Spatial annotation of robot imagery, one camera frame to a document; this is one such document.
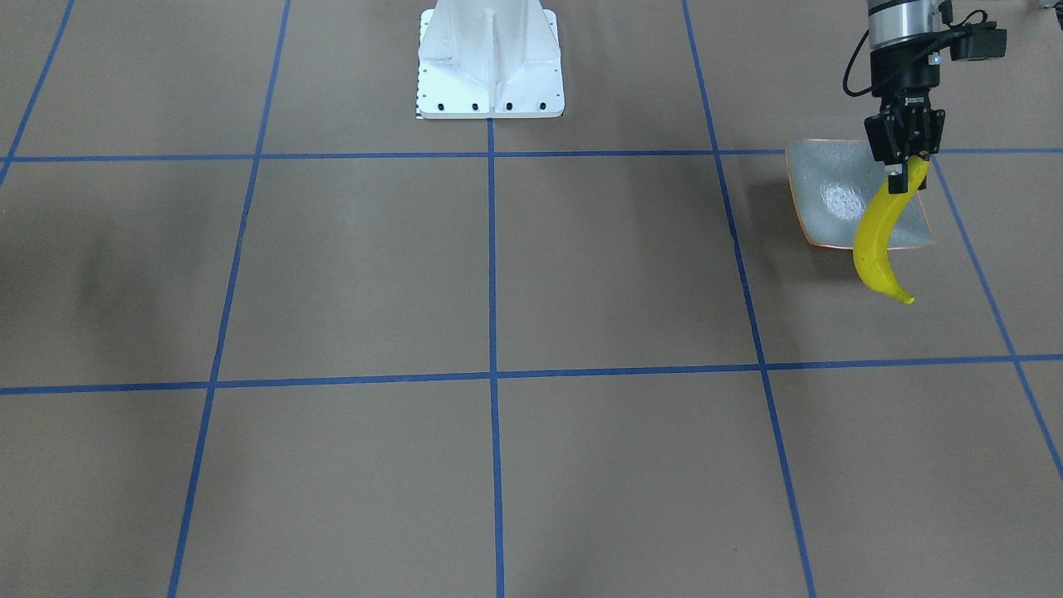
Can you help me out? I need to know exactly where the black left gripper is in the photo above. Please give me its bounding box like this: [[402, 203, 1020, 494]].
[[864, 42, 945, 194]]

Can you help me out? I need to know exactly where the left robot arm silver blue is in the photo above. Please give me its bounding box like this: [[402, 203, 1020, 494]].
[[863, 1, 949, 194]]

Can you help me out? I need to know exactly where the grey square plate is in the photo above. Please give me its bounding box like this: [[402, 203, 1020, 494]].
[[784, 139, 887, 251]]

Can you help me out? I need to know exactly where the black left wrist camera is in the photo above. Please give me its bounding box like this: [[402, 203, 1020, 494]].
[[949, 27, 1007, 61]]

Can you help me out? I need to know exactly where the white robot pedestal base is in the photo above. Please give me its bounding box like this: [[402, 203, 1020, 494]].
[[415, 1, 566, 119]]

